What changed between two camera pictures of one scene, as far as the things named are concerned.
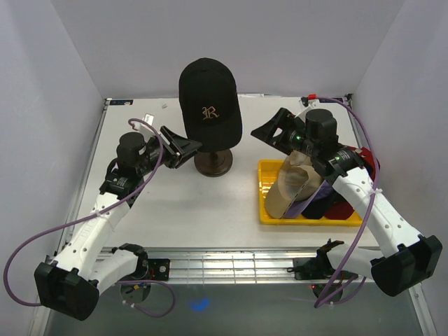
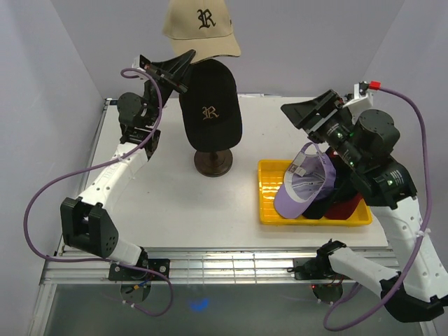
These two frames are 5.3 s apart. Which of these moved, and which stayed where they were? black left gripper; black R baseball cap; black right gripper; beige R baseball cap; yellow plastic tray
Moved: black right gripper; beige R baseball cap; black left gripper
Stayed: yellow plastic tray; black R baseball cap
